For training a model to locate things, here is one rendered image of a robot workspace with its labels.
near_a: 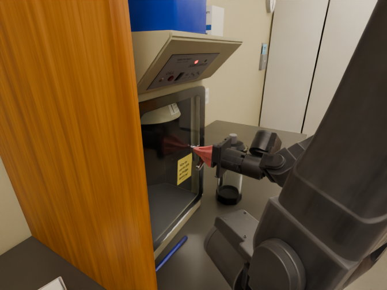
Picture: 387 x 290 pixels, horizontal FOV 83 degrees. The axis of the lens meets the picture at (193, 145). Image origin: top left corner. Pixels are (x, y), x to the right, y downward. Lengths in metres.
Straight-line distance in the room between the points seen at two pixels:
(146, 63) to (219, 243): 0.27
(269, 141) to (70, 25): 0.47
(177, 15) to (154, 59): 0.07
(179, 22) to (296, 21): 3.10
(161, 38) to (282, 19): 3.15
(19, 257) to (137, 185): 0.56
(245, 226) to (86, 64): 0.28
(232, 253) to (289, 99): 3.28
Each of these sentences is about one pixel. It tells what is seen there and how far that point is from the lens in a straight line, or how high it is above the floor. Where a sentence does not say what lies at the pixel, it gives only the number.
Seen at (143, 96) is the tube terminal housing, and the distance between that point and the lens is 0.47.
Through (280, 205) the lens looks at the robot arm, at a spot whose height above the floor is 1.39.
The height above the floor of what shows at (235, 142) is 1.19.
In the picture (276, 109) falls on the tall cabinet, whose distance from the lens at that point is 3.52.
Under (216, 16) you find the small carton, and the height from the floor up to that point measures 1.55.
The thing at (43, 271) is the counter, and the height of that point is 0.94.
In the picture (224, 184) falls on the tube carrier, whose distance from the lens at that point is 0.83.
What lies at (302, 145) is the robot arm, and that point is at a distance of 0.53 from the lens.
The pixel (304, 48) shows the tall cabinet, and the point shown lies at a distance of 3.40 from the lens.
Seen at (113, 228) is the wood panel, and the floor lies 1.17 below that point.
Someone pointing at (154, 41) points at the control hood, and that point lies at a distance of 0.36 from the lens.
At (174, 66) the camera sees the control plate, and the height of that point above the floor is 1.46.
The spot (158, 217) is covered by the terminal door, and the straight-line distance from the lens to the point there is 0.60.
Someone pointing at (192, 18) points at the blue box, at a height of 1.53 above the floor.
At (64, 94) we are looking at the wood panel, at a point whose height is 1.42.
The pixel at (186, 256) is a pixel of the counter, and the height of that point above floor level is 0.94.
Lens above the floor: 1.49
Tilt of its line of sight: 24 degrees down
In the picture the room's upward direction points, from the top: straight up
